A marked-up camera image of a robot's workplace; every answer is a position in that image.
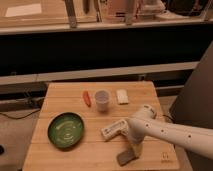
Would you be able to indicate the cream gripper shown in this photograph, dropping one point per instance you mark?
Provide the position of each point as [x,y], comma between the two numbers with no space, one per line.
[136,149]

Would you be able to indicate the white plastic bottle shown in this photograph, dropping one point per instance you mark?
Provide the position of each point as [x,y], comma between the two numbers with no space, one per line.
[114,129]

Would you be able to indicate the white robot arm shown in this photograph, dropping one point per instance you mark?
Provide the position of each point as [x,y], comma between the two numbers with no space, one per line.
[195,139]

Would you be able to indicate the white ceramic cup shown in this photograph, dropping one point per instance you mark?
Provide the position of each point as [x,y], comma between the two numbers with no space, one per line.
[102,100]

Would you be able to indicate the green ceramic bowl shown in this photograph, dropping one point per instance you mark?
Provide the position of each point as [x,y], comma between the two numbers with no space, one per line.
[66,130]

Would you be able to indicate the white rectangular block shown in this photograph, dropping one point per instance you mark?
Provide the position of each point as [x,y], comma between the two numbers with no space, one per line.
[122,96]

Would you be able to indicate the orange carrot toy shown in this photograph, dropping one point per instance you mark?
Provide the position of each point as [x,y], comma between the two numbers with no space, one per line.
[86,98]

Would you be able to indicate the grey metal post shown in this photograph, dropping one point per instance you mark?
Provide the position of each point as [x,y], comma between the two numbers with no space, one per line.
[71,13]

